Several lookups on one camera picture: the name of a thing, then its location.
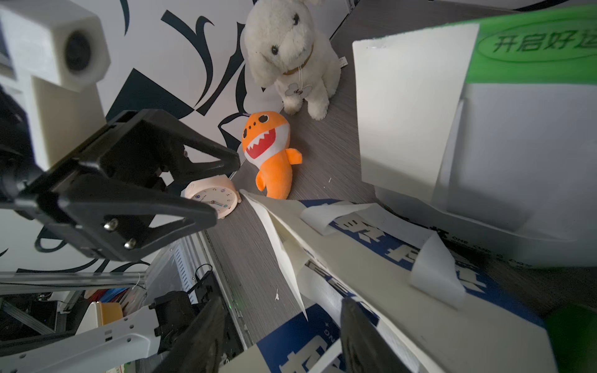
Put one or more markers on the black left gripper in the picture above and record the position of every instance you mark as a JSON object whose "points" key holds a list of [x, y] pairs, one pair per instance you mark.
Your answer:
{"points": [[80, 176]]}

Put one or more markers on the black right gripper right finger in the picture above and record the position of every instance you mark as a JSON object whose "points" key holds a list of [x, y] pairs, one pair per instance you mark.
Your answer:
{"points": [[363, 348]]}

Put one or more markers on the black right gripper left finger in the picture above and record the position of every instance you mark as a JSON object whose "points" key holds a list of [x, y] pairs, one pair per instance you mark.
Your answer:
{"points": [[200, 348]]}

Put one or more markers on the blue white front left bag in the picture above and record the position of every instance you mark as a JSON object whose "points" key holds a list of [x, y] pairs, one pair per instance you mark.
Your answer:
{"points": [[439, 310]]}

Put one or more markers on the white tape roll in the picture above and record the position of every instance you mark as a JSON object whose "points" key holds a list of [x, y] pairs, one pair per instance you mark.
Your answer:
{"points": [[217, 192]]}

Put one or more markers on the orange plush monster toy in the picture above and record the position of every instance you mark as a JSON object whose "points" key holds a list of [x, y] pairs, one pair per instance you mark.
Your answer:
{"points": [[266, 145]]}

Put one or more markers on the white plush rabbit toy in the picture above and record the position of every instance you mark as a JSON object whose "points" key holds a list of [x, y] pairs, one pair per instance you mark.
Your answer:
{"points": [[286, 50]]}

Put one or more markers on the green white middle bag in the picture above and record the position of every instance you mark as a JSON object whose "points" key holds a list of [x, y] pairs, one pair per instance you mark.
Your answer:
{"points": [[572, 332]]}

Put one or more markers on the green white bag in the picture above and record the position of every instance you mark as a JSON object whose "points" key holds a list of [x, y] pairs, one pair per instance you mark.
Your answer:
{"points": [[572, 332], [518, 176]]}

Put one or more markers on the green white back left bag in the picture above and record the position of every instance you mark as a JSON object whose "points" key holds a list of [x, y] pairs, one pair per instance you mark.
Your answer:
{"points": [[518, 176]]}

